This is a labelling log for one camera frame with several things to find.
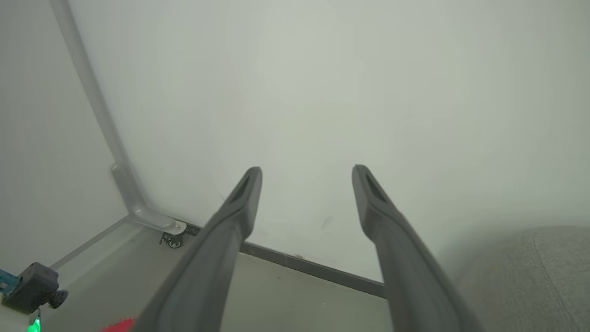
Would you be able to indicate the grey fabric sofa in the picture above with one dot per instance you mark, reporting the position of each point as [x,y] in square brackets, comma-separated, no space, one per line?
[530,286]

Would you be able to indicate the dark grey baseboard strip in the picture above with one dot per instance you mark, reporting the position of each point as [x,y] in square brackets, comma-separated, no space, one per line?
[313,269]

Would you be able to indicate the small black caster wheel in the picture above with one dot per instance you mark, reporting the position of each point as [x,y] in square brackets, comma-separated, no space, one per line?
[173,240]

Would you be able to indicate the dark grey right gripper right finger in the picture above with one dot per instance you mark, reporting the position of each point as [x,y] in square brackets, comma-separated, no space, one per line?
[410,276]

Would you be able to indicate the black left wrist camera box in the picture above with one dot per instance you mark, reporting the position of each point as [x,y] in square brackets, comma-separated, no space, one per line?
[33,286]

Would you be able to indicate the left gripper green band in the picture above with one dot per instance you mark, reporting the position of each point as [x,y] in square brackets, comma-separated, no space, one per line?
[33,325]

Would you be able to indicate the grey partition bottom rail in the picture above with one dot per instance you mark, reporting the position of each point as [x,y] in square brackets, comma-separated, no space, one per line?
[87,242]

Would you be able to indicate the red shirt with white trim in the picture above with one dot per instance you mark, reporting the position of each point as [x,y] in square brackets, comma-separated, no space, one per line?
[119,325]

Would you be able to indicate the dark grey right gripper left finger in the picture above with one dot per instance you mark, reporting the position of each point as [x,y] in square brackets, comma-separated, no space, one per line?
[203,276]

